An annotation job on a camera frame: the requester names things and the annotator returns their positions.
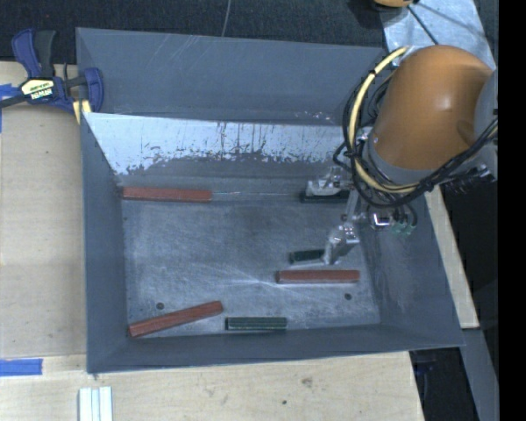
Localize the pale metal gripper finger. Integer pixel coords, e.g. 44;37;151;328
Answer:
305;167;354;196
323;223;362;266

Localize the dark green flat block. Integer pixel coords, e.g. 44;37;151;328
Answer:
224;316;288;332
288;248;326;265
298;190;351;205

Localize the red-brown flat block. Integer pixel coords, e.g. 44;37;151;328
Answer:
274;268;362;286
127;300;225;339
121;185;214;204

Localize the grey metal bin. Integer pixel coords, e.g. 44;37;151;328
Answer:
74;26;466;375

